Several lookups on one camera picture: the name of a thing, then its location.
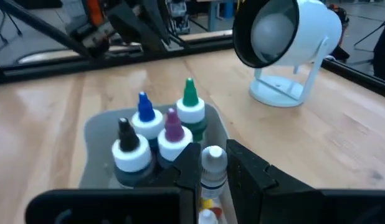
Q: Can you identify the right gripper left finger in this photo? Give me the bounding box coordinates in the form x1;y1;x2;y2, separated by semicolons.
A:
25;142;202;224

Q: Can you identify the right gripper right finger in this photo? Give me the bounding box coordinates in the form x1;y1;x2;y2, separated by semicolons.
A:
226;139;385;224

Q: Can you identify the small black food coloring bottle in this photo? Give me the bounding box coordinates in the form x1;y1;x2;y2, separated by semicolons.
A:
200;145;228;200

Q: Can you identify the large black candy color bottle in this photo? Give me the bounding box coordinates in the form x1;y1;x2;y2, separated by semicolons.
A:
111;117;156;189

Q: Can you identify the grey plastic storage bin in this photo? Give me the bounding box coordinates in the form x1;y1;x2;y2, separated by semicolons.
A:
78;104;240;224

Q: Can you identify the large violet candy color bottle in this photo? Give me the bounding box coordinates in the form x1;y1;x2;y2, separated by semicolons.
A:
156;108;194;169

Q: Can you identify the large blue candy color bottle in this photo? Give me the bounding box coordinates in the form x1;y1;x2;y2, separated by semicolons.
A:
131;91;165;153

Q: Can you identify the large green candy color bottle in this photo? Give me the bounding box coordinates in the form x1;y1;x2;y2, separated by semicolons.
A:
176;77;208;144

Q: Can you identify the white spotlight lamp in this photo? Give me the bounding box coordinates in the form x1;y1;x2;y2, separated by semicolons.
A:
232;0;343;108

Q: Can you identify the black fabric divider screen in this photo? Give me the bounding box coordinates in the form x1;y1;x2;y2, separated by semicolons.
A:
373;15;385;83

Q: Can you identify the black aluminium table frame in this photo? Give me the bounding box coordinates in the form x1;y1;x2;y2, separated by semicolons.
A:
0;0;385;100

